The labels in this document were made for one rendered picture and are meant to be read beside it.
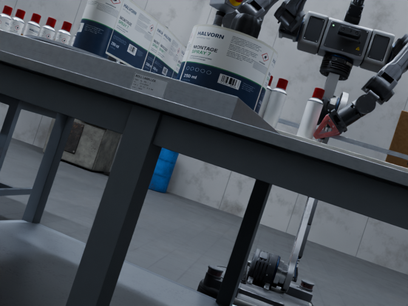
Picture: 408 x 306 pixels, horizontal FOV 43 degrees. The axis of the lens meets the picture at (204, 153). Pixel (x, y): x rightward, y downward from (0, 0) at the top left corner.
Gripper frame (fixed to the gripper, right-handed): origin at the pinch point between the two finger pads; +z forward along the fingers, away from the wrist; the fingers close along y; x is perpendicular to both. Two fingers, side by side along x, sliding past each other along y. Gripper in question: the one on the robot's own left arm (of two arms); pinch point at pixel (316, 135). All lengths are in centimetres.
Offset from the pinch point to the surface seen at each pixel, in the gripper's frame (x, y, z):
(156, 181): -189, -609, 254
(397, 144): 14.4, -16.9, -20.7
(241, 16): -34.2, 31.9, -1.4
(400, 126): 9.9, -16.9, -24.6
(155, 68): -34, 38, 26
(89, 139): -286, -541, 295
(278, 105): -14.7, 1.8, 4.7
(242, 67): -9, 66, 4
